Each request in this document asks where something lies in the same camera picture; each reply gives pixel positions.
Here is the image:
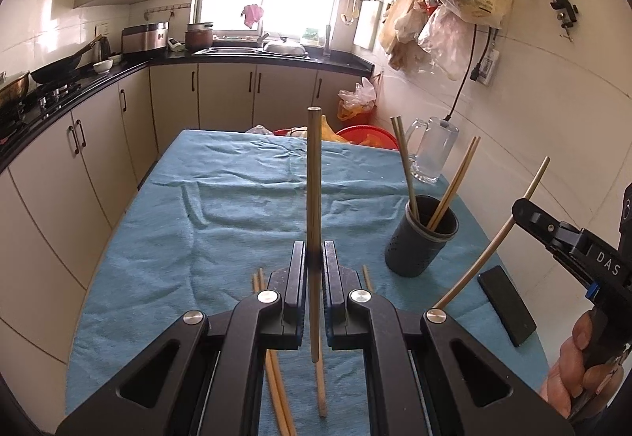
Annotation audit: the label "yellow plastic bag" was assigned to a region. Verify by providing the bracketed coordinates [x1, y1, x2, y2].
[321, 115, 349, 143]

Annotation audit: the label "white cutting board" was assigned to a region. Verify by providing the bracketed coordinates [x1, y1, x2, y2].
[353, 0, 385, 52]

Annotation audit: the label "metal cooking pot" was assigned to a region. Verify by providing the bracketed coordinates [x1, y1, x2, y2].
[0, 71, 30, 108]

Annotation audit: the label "pink cloth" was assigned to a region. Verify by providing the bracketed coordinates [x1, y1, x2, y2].
[240, 4, 265, 29]

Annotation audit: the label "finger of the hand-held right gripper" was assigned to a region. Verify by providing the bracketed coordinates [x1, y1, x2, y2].
[511, 198, 588, 269]

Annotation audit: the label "clear glass mug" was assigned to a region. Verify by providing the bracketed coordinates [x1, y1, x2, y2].
[405, 116, 460, 185]

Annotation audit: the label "steel pot lid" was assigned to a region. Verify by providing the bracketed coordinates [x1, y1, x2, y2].
[264, 38, 307, 56]

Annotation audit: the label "dark grey utensil holder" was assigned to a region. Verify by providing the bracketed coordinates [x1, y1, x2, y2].
[384, 194, 460, 278]

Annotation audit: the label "bunch of hanging plastic bags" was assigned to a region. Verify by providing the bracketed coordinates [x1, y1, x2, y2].
[380, 0, 475, 79]

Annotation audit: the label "black gas stove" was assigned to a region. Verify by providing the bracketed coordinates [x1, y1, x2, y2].
[0, 78, 85, 131]

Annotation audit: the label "orange plastic bag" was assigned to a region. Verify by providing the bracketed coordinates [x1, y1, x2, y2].
[337, 77, 378, 123]

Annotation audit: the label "steel rice cooker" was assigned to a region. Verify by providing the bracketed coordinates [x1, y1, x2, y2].
[121, 21, 169, 56]

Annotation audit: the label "black kitchen countertop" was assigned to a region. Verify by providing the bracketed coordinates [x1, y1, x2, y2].
[0, 48, 376, 175]

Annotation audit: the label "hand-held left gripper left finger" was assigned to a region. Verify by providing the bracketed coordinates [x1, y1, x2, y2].
[56, 241, 308, 436]

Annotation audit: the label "black smartphone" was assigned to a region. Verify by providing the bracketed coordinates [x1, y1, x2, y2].
[477, 265, 538, 348]

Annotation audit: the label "cream lower kitchen cabinets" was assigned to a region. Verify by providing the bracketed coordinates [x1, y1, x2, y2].
[0, 63, 373, 417]

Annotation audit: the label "person's right hand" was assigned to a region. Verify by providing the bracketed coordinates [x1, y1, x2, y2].
[538, 308, 628, 421]

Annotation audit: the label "black power cable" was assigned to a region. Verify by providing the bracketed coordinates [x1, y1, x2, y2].
[442, 21, 499, 126]

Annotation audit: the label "steel kitchen sink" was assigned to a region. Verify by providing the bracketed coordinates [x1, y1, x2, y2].
[195, 43, 309, 58]

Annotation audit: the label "brown cooking pot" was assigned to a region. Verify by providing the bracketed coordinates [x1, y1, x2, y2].
[185, 22, 214, 51]

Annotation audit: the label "red plastic basin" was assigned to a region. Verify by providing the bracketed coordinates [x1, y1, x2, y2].
[336, 124, 398, 151]

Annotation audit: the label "black wok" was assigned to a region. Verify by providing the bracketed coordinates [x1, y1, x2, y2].
[30, 38, 100, 84]

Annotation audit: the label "white power strip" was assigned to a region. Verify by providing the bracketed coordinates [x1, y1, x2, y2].
[476, 46, 499, 86]

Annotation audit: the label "blue tablecloth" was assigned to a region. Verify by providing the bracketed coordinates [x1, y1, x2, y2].
[64, 129, 549, 436]

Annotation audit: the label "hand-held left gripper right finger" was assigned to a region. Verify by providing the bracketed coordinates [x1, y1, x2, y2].
[321, 241, 576, 436]

